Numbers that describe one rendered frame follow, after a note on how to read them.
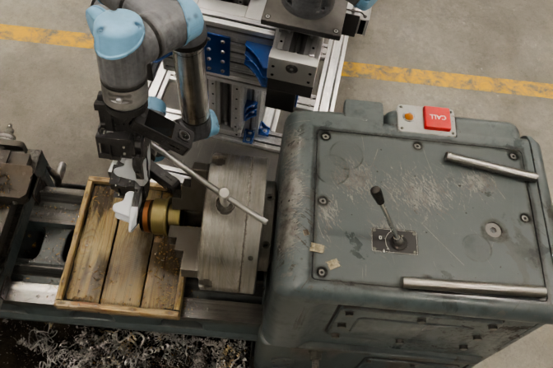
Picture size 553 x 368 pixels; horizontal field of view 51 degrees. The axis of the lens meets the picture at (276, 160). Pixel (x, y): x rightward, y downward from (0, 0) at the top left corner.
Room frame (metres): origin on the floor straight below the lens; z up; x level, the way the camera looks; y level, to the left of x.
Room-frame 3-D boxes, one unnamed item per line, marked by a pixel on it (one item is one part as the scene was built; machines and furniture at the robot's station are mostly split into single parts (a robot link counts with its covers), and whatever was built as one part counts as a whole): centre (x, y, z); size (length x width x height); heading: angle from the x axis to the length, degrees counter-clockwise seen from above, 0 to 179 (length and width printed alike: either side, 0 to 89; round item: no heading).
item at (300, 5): (1.25, -0.02, 1.21); 0.15 x 0.15 x 0.10
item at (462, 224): (0.62, -0.31, 1.06); 0.59 x 0.48 x 0.39; 94
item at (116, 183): (0.66, 0.33, 1.07); 0.12 x 0.09 x 0.08; 4
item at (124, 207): (0.56, 0.32, 1.09); 0.09 x 0.06 x 0.03; 4
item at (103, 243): (0.56, 0.33, 0.89); 0.36 x 0.30 x 0.04; 4
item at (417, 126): (0.82, -0.32, 1.23); 0.13 x 0.08 x 0.05; 94
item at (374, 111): (0.81, -0.18, 1.24); 0.09 x 0.08 x 0.03; 94
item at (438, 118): (0.83, -0.35, 1.26); 0.06 x 0.06 x 0.02; 4
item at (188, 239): (0.48, 0.15, 1.09); 0.12 x 0.11 x 0.05; 4
